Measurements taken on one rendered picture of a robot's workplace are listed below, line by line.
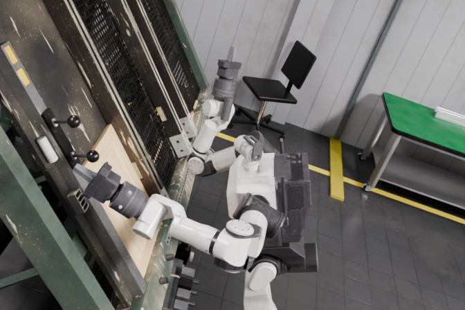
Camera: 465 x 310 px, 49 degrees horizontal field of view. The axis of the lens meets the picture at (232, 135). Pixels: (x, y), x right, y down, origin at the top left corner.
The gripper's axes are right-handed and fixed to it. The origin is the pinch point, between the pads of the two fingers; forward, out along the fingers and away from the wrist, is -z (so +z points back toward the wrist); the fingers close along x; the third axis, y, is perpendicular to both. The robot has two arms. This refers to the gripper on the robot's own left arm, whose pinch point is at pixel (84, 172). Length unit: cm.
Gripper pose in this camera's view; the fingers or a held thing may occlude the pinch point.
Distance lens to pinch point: 150.3
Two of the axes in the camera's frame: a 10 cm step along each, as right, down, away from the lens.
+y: 0.7, -4.7, 8.8
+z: 8.0, 5.6, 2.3
